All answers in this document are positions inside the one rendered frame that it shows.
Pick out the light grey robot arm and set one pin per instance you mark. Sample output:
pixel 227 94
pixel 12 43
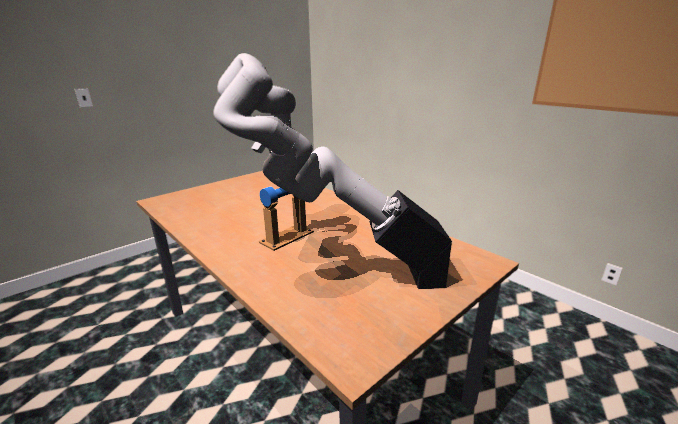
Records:
pixel 291 165

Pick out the brown wooden cradle stand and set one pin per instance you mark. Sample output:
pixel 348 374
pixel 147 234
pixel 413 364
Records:
pixel 287 236

